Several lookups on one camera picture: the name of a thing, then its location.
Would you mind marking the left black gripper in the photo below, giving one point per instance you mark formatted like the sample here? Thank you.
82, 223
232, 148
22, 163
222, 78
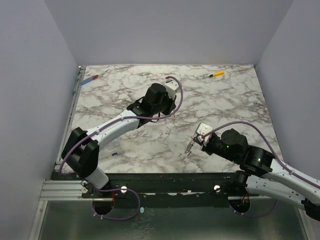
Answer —
172, 105

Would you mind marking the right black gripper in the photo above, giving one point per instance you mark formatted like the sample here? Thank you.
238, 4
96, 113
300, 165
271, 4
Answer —
200, 142

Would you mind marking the metal carabiner with key rings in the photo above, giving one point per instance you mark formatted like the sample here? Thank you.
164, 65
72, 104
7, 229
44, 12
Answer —
189, 146

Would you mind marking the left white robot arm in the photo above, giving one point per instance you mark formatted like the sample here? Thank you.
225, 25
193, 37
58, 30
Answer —
81, 151

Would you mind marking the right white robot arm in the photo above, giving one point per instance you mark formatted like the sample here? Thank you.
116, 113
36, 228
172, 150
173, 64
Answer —
259, 173

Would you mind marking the yellow screwdriver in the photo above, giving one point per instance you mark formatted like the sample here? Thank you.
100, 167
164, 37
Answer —
215, 74

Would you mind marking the blue red screwdriver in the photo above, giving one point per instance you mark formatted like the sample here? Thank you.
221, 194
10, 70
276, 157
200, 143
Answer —
92, 78

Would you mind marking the aluminium front extrusion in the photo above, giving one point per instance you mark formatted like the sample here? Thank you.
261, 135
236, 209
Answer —
61, 190

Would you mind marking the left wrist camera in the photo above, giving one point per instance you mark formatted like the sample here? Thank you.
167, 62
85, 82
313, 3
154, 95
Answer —
171, 87

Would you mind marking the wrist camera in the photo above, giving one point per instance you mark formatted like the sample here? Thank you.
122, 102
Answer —
203, 129
171, 87

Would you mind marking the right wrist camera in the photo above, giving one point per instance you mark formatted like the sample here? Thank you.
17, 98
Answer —
203, 129

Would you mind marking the black mounting rail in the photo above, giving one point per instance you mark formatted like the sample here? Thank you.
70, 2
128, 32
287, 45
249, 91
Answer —
168, 190

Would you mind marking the aluminium side rail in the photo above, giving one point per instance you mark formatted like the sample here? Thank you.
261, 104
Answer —
71, 113

